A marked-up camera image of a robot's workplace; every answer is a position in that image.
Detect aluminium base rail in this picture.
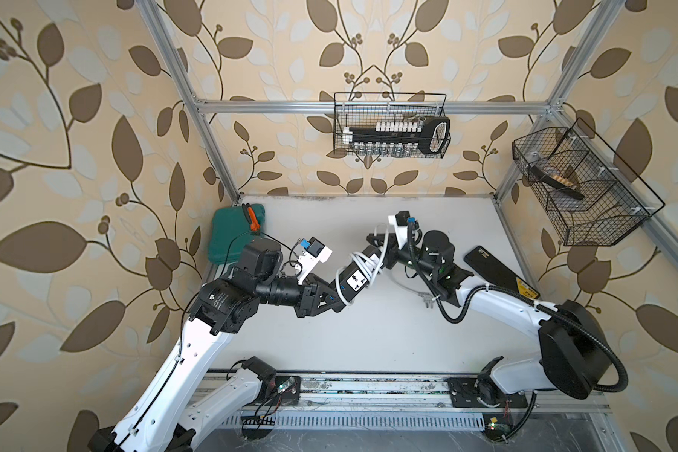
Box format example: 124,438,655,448
222,372,613,433

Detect flat black box yellow label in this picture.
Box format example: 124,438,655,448
463,246,541,299

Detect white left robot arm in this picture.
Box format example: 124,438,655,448
89,238,366,451

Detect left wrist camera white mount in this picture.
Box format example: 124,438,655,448
295,237,333,286

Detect orange handled pliers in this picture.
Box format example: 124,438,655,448
241,203,261,233

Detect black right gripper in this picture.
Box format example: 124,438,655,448
367,234,438,283

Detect black socket bit set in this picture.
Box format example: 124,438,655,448
336,117,451,158

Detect black wire basket back wall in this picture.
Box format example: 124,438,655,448
333,92,451,159

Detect black white power strip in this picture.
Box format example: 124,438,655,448
333,246,386,306

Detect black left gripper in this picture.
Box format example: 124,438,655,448
252,271,345,318

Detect black wire basket right wall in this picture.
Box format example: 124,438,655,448
512,118,666,247

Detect white power cord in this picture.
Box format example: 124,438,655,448
334,222,436,311

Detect aluminium frame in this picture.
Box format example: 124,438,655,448
134,0,678,272

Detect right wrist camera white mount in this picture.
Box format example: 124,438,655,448
393,211,416,250

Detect black wire basket wall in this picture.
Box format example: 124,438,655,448
512,118,666,247
333,92,451,159

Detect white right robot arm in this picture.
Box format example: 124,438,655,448
366,227,629,407

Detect green plastic tool case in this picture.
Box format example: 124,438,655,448
207,206,254,266

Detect dark tool in right basket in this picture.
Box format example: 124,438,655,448
530,166,585,201

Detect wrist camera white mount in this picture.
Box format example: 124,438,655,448
295,237,333,286
393,211,416,250

